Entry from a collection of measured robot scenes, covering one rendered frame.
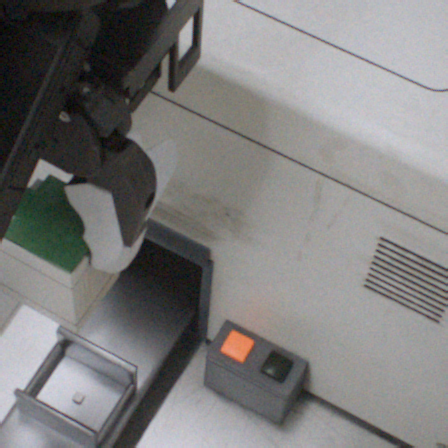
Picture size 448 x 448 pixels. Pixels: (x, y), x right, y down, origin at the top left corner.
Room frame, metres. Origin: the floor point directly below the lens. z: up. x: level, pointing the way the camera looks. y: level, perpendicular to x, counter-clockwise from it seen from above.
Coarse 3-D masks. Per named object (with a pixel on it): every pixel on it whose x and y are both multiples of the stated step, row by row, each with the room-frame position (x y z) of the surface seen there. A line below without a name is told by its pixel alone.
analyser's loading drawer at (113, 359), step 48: (144, 240) 0.40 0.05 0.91; (144, 288) 0.36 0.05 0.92; (192, 288) 0.37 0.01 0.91; (96, 336) 0.33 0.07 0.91; (144, 336) 0.33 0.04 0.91; (48, 384) 0.29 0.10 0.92; (96, 384) 0.29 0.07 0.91; (144, 384) 0.30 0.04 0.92; (0, 432) 0.26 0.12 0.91; (48, 432) 0.26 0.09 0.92; (96, 432) 0.25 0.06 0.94
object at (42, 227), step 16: (48, 176) 0.30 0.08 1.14; (32, 192) 0.29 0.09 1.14; (48, 192) 0.29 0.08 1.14; (64, 192) 0.30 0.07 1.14; (32, 208) 0.29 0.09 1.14; (48, 208) 0.29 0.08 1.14; (64, 208) 0.29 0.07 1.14; (16, 224) 0.28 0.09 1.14; (32, 224) 0.28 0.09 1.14; (48, 224) 0.28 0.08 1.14; (64, 224) 0.28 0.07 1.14; (80, 224) 0.28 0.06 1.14; (16, 240) 0.27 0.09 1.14; (32, 240) 0.27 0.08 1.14; (48, 240) 0.27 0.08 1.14; (64, 240) 0.27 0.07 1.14; (80, 240) 0.27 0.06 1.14; (48, 256) 0.26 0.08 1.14; (64, 256) 0.26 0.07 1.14; (80, 256) 0.26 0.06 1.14
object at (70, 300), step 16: (0, 256) 0.27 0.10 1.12; (16, 256) 0.27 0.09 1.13; (32, 256) 0.26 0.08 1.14; (0, 272) 0.27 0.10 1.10; (16, 272) 0.27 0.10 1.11; (32, 272) 0.26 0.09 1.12; (48, 272) 0.26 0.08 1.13; (64, 272) 0.26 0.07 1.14; (80, 272) 0.26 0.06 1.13; (96, 272) 0.27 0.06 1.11; (16, 288) 0.27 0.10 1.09; (32, 288) 0.26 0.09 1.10; (48, 288) 0.26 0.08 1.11; (64, 288) 0.26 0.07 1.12; (80, 288) 0.26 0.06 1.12; (96, 288) 0.27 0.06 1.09; (32, 304) 0.26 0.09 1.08; (48, 304) 0.26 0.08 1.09; (64, 304) 0.26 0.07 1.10; (80, 304) 0.26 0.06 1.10; (96, 304) 0.27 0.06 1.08; (64, 320) 0.26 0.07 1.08; (80, 320) 0.26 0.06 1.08
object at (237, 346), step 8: (232, 336) 0.33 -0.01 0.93; (240, 336) 0.33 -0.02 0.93; (224, 344) 0.32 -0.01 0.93; (232, 344) 0.32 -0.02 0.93; (240, 344) 0.32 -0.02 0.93; (248, 344) 0.32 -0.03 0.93; (224, 352) 0.32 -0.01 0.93; (232, 352) 0.32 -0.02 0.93; (240, 352) 0.32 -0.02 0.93; (248, 352) 0.32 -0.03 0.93; (240, 360) 0.31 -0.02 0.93
